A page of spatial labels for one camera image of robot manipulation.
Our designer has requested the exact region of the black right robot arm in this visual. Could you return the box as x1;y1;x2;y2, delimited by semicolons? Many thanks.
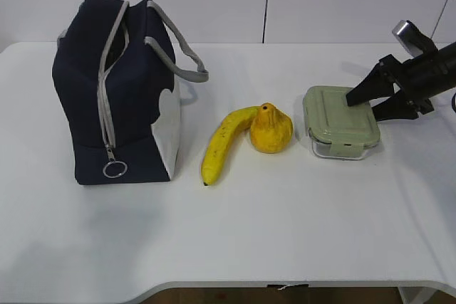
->
346;43;455;122

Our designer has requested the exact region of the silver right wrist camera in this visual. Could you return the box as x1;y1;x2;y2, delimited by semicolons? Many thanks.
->
392;20;437;58

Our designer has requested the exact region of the navy insulated lunch bag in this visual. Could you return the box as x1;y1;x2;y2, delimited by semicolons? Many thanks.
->
52;0;209;185

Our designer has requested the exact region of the yellow banana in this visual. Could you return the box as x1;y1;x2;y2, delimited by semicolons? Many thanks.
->
201;106;259;186

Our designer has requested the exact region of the black tape on table edge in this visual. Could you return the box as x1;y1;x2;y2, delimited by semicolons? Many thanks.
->
266;283;309;290

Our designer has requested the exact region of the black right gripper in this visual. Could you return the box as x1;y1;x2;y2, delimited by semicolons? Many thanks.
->
346;50;437;122

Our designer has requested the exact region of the yellow pear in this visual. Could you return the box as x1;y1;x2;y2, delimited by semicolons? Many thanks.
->
250;103;294;154

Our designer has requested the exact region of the green lid glass container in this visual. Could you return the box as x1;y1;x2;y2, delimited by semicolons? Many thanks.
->
303;85;380;160

